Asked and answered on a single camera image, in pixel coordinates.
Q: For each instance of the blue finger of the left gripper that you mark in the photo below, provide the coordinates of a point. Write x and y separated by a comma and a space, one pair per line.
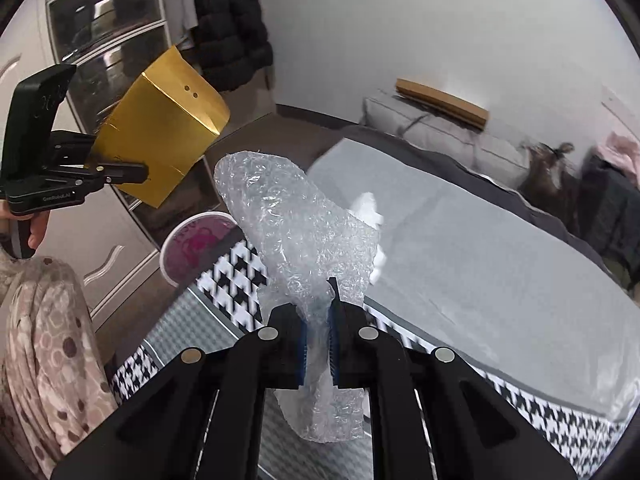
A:
122, 172

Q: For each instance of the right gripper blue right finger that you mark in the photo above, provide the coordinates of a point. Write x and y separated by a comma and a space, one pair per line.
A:
334, 344

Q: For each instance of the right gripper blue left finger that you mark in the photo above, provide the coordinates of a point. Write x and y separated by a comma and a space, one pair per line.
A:
301, 349

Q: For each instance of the gold cardboard box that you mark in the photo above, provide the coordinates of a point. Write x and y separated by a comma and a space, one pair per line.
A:
166, 120

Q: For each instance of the clear bubble wrap sheet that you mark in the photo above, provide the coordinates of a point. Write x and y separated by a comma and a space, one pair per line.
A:
313, 251

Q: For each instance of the white tissue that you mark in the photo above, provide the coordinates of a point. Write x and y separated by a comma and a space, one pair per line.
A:
364, 209

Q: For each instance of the white trash bin pink liner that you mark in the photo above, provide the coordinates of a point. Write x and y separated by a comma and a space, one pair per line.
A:
184, 249

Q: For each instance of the person's left hand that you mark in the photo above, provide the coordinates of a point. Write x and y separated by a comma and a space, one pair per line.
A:
37, 224

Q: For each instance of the houndstooth grey bed cover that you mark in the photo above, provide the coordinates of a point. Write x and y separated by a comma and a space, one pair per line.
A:
563, 353

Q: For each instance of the white drawer storage unit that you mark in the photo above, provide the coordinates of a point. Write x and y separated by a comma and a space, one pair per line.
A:
110, 42

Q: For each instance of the black puffer jacket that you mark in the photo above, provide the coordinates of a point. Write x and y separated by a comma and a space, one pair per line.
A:
230, 42

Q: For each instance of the patterned fleece left sleeve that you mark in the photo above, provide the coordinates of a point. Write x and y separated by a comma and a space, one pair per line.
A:
54, 389

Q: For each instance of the grey zip storage bag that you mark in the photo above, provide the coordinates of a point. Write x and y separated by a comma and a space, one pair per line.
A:
428, 130

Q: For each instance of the brown flat cardboard box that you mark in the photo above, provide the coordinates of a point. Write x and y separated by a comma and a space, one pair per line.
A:
469, 113

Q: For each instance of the brown tied plastic bag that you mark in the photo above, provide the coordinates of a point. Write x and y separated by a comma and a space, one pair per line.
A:
549, 184

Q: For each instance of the black large duffel bag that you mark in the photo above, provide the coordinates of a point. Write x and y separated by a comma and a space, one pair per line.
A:
608, 214

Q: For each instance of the pink clothes pile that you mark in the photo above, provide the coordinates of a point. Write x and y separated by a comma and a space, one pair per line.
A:
623, 153

